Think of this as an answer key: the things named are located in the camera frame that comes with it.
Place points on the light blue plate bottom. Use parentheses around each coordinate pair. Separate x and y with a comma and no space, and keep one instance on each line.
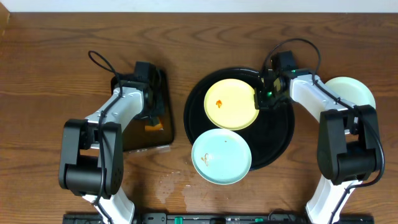
(221,156)

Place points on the black rectangular water tray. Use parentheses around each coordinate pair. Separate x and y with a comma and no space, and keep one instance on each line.
(136,138)

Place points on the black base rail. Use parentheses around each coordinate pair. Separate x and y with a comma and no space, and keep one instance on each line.
(162,218)

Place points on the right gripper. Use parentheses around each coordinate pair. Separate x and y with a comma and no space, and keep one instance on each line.
(260,103)

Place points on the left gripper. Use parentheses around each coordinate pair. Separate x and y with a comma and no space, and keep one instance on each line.
(155,115)

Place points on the light blue plate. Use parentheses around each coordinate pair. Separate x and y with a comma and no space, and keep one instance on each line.
(352,90)
(221,156)

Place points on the light blue plate top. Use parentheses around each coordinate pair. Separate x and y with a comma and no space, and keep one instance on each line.
(352,90)

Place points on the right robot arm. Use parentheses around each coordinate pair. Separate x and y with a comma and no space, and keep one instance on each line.
(349,149)

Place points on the yellow plate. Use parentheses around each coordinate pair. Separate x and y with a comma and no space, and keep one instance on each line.
(229,104)

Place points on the green orange sponge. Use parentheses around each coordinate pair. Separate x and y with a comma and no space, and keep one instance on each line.
(153,124)

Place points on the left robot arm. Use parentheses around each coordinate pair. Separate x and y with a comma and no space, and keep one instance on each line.
(138,115)

